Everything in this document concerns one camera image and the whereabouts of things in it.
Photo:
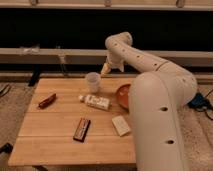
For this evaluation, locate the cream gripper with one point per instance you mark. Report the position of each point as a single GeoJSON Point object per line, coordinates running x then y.
{"type": "Point", "coordinates": [105, 69]}

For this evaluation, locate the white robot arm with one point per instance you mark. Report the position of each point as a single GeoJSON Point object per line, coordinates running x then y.
{"type": "Point", "coordinates": [155, 96]}

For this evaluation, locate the translucent ceramic cup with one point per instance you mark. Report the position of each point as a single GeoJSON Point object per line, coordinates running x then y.
{"type": "Point", "coordinates": [93, 81]}

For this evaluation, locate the orange bowl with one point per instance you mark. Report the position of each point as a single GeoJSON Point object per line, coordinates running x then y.
{"type": "Point", "coordinates": [122, 94]}

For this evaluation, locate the white tube bottle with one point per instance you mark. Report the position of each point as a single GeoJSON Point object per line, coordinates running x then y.
{"type": "Point", "coordinates": [95, 101]}

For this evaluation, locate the white rectangular block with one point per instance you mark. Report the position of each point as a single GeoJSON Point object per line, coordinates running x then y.
{"type": "Point", "coordinates": [121, 125]}

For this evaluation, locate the wooden table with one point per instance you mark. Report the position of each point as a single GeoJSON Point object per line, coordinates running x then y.
{"type": "Point", "coordinates": [46, 135]}

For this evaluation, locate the black table leg stand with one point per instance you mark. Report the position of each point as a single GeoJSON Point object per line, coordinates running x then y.
{"type": "Point", "coordinates": [35, 76]}

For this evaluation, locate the blue device on floor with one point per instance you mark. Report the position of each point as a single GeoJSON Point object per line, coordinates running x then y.
{"type": "Point", "coordinates": [200, 103]}

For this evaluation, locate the black object on floor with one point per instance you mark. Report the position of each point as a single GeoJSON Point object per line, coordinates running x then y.
{"type": "Point", "coordinates": [6, 148]}

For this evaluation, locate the long metal rail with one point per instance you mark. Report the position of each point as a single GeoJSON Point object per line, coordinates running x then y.
{"type": "Point", "coordinates": [92, 57]}

